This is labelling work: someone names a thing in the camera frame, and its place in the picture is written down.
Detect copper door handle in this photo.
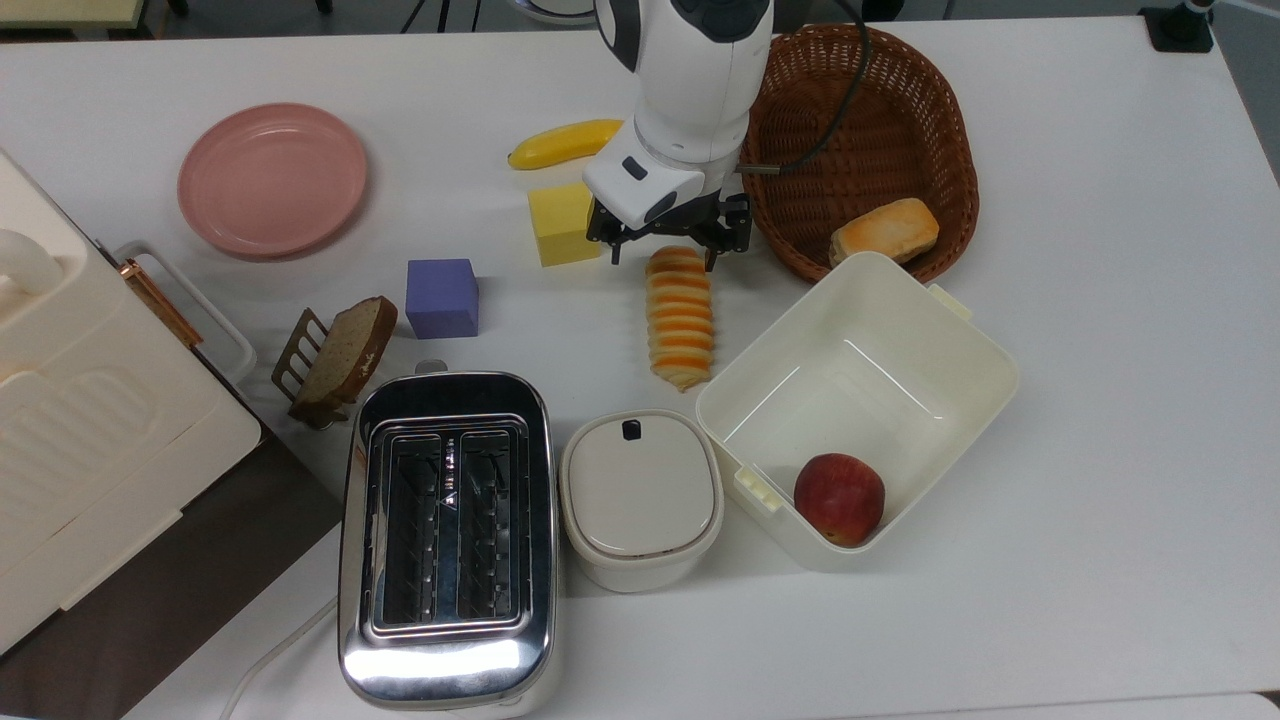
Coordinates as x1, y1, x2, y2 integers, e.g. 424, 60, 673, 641
120, 258, 205, 350

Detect pale yellow side table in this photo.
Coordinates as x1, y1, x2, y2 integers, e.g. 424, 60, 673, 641
0, 0, 147, 31

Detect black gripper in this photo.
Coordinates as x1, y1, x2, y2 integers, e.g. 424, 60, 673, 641
586, 191, 754, 273

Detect orange striped bread roll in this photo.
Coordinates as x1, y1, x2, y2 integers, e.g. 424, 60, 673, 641
645, 246, 716, 392

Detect red apple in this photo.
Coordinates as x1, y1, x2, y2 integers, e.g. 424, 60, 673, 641
793, 452, 887, 549

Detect brown toast rack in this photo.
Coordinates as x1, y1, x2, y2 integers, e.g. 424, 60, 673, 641
271, 307, 351, 432

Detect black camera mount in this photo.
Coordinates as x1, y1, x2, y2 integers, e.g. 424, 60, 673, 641
1139, 0, 1217, 54

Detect golden square bun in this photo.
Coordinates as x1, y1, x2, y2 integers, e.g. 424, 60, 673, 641
829, 197, 942, 269

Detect brown bread slice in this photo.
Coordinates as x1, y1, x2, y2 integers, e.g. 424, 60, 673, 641
290, 295, 399, 422

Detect yellow banana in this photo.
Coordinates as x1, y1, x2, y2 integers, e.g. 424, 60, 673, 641
507, 119, 625, 172

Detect white toaster power cable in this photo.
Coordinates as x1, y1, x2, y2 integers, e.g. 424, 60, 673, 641
218, 597, 342, 720

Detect white wire drawer handle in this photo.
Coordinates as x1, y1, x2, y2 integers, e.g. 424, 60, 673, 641
113, 240, 259, 387

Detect small white lidded container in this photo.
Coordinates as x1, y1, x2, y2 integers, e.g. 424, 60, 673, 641
558, 408, 725, 594

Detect cream square plastic container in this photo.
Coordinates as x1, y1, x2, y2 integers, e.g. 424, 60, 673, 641
695, 250, 1022, 573

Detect yellow foam cube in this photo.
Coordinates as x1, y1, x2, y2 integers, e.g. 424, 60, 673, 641
528, 181, 602, 268

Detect thin black tripod legs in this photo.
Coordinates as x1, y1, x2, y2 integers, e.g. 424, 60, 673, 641
400, 0, 483, 33

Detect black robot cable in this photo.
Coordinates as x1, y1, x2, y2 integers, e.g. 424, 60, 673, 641
738, 0, 872, 179

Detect cream plastic appliance housing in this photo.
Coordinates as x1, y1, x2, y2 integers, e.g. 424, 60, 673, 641
0, 150, 264, 657

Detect pink round plate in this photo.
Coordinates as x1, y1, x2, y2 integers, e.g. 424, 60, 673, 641
177, 103, 369, 262

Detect purple foam cube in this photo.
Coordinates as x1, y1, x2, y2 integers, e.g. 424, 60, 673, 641
405, 258, 480, 340

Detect chrome two-slot toaster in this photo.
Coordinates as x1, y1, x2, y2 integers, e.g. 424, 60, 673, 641
337, 360, 562, 714

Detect brown wicker basket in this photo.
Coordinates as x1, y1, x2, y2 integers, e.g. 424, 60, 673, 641
738, 24, 981, 285

